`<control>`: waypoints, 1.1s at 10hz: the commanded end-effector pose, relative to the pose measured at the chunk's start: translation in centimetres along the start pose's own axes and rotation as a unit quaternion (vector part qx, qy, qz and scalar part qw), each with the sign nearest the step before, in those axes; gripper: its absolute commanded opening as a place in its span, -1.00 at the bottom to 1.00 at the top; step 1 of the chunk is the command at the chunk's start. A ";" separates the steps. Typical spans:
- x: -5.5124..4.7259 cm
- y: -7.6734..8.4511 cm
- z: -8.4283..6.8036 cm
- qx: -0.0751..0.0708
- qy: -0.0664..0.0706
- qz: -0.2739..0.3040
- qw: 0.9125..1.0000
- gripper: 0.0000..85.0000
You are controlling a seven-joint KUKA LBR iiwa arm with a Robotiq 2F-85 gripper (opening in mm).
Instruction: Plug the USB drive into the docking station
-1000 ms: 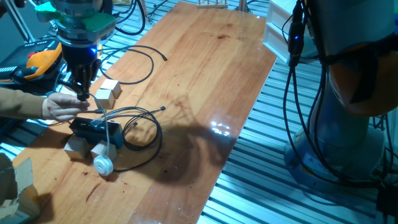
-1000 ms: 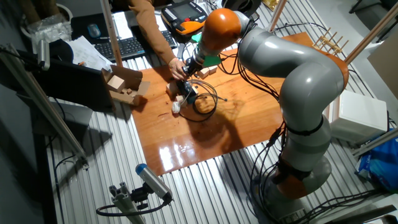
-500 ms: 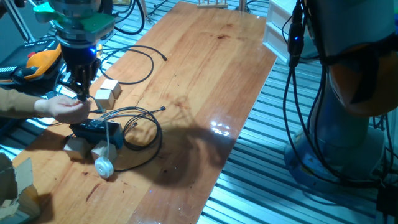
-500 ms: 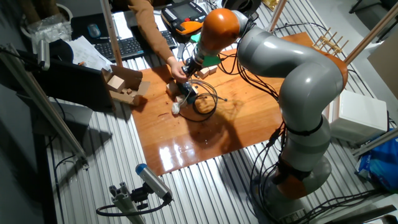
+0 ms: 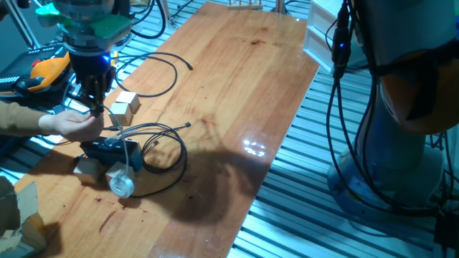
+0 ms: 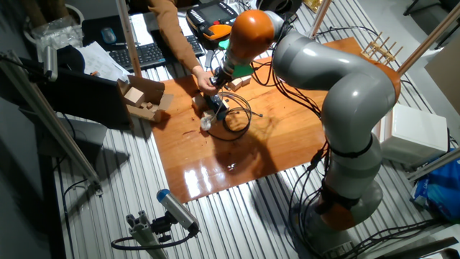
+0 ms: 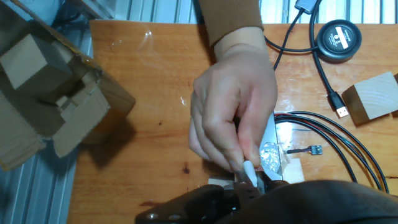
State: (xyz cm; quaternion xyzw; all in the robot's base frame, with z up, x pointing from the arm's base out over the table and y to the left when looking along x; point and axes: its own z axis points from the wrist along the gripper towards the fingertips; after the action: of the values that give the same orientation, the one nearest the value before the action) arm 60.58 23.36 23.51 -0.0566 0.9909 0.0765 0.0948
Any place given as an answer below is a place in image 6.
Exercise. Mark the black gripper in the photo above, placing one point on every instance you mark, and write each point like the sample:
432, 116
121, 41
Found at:
223, 76

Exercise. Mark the black docking station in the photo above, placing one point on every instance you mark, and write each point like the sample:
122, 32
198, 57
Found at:
219, 104

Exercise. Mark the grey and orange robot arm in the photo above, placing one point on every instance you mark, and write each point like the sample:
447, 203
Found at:
352, 93

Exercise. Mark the person's hand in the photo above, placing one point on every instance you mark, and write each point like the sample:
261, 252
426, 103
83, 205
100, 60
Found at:
205, 81

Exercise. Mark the pale wooden cube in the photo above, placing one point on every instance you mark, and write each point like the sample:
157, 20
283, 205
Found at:
210, 114
198, 102
247, 80
235, 84
134, 96

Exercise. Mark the grey rectangular adapter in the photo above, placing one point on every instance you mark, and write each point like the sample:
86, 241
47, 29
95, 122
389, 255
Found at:
208, 59

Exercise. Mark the orange and black teach pendant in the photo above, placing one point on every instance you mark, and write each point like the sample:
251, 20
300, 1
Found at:
212, 18

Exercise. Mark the torn cardboard box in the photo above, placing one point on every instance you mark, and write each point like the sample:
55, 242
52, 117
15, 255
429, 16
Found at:
147, 88

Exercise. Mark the small wooden piece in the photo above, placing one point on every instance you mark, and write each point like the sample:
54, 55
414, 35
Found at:
149, 105

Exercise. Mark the varnished wooden board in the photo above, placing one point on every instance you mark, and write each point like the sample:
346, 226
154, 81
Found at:
215, 162

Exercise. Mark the black keyboard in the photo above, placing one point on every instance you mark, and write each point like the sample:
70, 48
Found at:
140, 54

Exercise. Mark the white desk sheet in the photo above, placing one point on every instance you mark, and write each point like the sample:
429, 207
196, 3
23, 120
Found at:
143, 28

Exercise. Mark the black filament spool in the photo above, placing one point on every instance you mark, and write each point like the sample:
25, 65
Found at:
287, 5

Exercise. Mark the white paper stack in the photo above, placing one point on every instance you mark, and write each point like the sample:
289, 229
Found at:
100, 61

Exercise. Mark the grey computer mouse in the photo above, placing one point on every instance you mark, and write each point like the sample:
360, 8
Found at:
108, 35

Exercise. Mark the black monitor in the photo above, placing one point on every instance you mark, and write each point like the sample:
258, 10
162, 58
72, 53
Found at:
86, 97

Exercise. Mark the black mouse pad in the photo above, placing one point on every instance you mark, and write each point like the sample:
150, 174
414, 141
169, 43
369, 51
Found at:
91, 32

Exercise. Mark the black cap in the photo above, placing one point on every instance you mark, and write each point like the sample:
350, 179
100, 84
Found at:
70, 57

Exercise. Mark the white round bin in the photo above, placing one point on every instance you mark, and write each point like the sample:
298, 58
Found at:
79, 14

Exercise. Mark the wooden peg rack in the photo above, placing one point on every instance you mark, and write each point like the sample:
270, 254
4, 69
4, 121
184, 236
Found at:
379, 54

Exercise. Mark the clear plastic bag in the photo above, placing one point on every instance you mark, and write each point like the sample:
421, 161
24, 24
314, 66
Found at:
57, 36

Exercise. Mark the aluminium profile stub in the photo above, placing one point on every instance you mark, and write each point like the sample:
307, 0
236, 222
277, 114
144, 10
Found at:
143, 235

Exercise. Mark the white box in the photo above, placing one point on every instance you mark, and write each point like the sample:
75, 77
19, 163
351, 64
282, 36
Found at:
417, 133

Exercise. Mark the brown cardboard sheet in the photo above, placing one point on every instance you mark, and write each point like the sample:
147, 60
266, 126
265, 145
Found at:
447, 75

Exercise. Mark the blue plastic bag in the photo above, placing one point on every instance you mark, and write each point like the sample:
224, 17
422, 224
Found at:
442, 190

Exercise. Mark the green wrist mount plate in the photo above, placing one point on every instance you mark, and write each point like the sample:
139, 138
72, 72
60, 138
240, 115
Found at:
242, 70

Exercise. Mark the light frame post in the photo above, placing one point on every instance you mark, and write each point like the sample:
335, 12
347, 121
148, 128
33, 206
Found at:
431, 36
320, 18
127, 36

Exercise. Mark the silver camera with blue cap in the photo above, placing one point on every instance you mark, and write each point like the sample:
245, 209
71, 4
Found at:
176, 210

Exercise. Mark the aluminium frame bar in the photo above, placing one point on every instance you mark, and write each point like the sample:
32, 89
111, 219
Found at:
46, 111
435, 163

